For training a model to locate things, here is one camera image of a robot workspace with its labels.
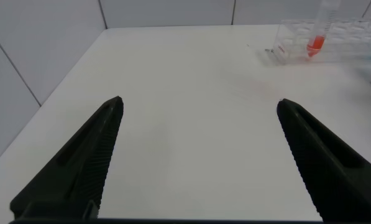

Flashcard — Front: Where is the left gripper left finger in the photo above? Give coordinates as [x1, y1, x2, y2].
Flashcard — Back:
[9, 95, 125, 220]

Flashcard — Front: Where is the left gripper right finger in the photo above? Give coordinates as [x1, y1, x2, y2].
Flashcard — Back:
[276, 98, 371, 223]

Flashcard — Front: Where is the clear plastic test tube rack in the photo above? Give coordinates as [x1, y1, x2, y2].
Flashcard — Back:
[272, 17, 371, 65]

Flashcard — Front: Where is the test tube with red pigment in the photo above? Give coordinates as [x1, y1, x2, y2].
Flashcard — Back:
[306, 0, 341, 58]

